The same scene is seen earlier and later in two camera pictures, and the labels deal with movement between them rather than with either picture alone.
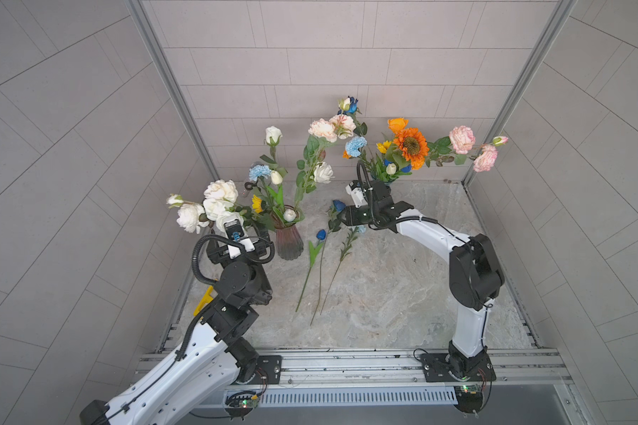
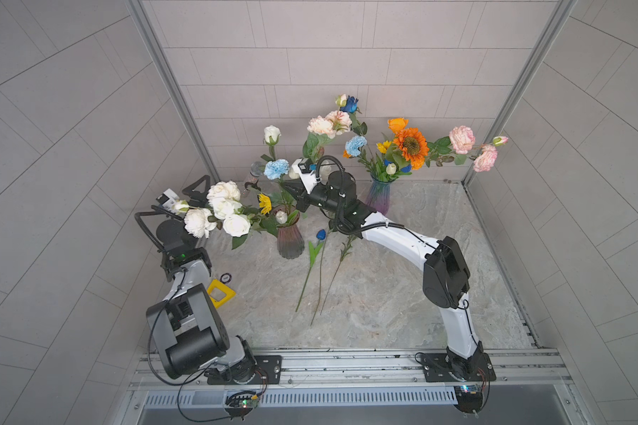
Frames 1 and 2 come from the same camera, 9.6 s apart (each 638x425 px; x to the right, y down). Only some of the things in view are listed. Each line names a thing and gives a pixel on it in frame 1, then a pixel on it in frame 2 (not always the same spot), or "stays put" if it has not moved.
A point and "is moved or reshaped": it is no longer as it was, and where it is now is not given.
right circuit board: (470, 398) stays put
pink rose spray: (322, 133) stays put
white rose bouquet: (216, 207) is moved or reshaped
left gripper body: (245, 258) → (191, 204)
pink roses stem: (460, 146) stays put
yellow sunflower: (384, 147) stays put
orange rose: (397, 124) stays put
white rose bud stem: (273, 135) stays put
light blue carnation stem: (259, 172) → (276, 168)
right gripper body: (366, 214) → (327, 197)
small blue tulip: (321, 235) stays put
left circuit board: (241, 404) stays put
